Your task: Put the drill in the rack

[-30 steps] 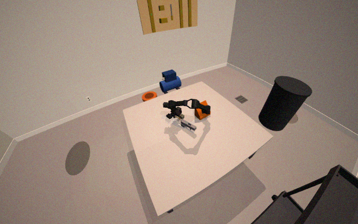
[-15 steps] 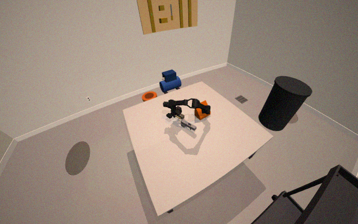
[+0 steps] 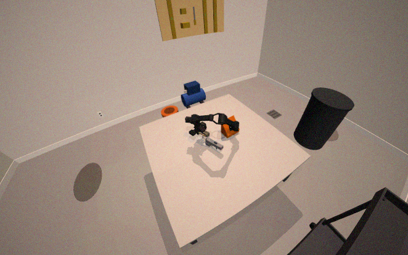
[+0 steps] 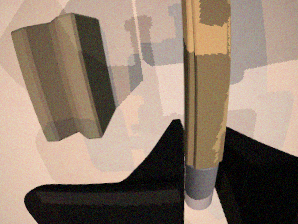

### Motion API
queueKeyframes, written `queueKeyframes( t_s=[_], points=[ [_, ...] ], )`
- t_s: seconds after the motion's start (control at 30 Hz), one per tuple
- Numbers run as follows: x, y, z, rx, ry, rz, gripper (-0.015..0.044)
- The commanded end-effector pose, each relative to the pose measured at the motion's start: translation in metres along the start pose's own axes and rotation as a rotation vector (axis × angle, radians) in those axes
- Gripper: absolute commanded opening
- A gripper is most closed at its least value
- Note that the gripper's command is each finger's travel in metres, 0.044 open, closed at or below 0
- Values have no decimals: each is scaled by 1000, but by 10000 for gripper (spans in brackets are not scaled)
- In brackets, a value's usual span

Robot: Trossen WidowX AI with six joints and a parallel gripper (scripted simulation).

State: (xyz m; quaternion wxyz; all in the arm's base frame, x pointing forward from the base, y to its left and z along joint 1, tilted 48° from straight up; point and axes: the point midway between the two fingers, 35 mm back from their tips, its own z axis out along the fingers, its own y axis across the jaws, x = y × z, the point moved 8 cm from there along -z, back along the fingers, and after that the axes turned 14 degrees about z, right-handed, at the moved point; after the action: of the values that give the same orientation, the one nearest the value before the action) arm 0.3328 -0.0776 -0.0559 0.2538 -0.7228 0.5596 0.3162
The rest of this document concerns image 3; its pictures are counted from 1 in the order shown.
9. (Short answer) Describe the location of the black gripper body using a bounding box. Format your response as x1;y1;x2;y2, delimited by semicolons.
189;122;206;136

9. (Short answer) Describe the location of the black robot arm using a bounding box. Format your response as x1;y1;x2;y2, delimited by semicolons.
185;113;239;133

